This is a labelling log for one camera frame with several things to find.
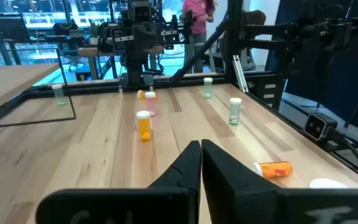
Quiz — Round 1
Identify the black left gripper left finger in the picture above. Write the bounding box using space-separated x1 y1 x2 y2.
35 139 202 224

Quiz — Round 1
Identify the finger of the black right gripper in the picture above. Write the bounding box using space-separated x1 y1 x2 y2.
98 24 148 60
147 12 197 59

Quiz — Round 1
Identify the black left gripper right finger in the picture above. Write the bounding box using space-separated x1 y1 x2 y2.
201 139 358 224

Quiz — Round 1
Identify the small orange medicine bottle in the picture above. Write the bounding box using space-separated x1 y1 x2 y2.
252 161 293 179
137 90 160 101
135 110 152 143

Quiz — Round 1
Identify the green medicine bottle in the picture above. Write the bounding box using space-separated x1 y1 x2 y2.
51 83 67 106
228 97 242 126
203 77 214 100

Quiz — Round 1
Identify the pink medicine bottle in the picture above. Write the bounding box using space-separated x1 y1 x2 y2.
144 91 158 118

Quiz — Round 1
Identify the large orange medicine bottle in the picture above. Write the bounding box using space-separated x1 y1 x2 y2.
308 177 350 189

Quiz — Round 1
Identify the small plant in white pot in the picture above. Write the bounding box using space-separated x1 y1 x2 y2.
88 20 101 46

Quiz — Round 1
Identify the person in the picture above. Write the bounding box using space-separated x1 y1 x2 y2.
181 0 216 74

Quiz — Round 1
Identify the wooden desk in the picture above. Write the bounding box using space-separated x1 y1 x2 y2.
54 43 167 82

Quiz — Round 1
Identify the silver aluminium bar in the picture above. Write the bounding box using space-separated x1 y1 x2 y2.
231 54 249 93

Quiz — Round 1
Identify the black office chair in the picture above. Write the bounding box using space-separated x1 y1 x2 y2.
242 9 267 72

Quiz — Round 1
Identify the black drawer cabinet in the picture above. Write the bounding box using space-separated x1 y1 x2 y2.
250 74 287 110

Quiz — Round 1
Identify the black mesh panel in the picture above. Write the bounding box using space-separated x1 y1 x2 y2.
0 14 32 44

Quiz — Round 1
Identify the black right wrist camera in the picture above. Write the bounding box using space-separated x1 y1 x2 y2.
128 1 152 24

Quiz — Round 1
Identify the black aluminium rig frame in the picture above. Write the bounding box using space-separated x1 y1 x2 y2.
0 0 358 187

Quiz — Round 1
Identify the black table-level camera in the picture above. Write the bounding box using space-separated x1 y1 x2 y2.
303 112 338 142

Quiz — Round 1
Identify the black camera cable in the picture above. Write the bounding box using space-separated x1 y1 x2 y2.
328 129 358 172

